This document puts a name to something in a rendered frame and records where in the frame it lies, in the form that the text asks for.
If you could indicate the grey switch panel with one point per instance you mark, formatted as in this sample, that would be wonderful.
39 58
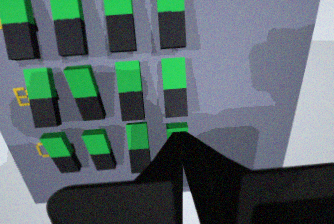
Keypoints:
90 90

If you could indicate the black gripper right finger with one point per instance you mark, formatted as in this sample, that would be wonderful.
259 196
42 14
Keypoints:
225 192

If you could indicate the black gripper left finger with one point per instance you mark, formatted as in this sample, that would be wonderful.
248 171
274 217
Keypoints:
154 197

